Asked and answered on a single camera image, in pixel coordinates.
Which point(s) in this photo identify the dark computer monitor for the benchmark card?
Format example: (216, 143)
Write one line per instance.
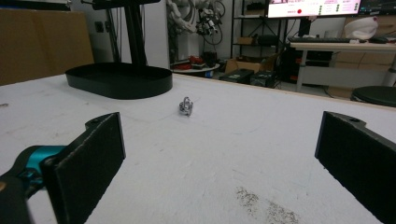
(378, 5)

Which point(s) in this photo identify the white desk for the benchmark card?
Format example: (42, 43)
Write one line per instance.
(342, 47)

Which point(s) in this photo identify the computer monitor with pink screen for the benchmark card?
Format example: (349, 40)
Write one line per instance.
(314, 7)

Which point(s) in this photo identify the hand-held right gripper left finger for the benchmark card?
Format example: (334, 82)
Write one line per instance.
(87, 168)

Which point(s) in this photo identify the round white side table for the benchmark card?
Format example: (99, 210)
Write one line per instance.
(196, 69)

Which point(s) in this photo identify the large cardboard box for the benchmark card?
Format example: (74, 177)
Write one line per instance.
(40, 43)

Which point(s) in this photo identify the open cardboard box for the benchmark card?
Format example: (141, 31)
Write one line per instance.
(244, 64)

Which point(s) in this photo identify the black case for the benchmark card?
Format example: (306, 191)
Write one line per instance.
(238, 76)
(263, 79)

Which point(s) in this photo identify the stacked cardboard boxes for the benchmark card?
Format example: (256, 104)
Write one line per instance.
(361, 60)

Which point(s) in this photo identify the black stand post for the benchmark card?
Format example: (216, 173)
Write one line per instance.
(135, 34)

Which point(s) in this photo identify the white cap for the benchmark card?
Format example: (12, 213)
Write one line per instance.
(361, 28)

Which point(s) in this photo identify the black metal shelf rack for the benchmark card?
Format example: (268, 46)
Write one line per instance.
(249, 21)

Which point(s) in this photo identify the black oval stand base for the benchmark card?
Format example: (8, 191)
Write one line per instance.
(118, 82)

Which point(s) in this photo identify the black computer mouse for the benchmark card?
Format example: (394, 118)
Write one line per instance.
(379, 40)

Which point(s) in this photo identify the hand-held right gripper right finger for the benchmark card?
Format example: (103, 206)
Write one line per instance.
(358, 155)

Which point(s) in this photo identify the black keyboard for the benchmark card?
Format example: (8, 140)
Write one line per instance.
(317, 40)

